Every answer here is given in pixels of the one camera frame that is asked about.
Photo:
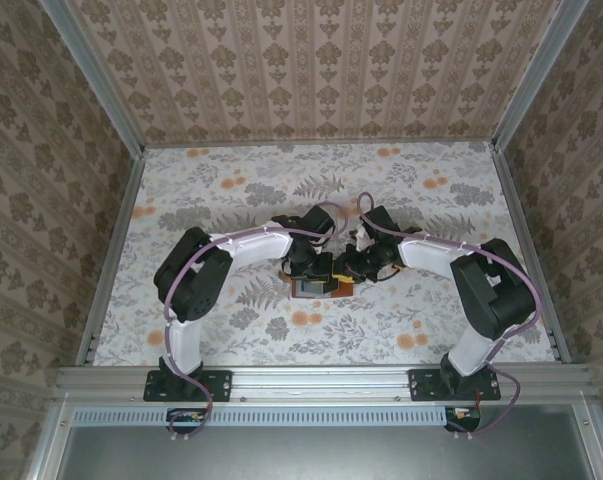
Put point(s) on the yellow credit card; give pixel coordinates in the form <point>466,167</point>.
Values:
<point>342,283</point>

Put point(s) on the brown leather card holder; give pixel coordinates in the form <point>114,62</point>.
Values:
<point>313,287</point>

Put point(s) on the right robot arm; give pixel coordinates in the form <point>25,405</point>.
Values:
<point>491,295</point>

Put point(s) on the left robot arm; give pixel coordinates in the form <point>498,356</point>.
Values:
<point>196,270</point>

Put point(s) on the floral patterned table cover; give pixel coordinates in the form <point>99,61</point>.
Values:
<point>281,350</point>

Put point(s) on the black connector module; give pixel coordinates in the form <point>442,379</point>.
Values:
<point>463,417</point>
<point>186,417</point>

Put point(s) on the grey metal sheet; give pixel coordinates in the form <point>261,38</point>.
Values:
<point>321,455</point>

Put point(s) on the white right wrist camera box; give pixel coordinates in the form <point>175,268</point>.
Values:
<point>363,239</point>

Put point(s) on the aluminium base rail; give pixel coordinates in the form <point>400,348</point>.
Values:
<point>321,382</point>

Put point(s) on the aluminium side rail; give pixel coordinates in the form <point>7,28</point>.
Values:
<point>517,210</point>
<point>125,210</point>

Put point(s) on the aluminium frame post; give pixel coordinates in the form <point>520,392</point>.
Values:
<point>536,75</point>
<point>96,75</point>

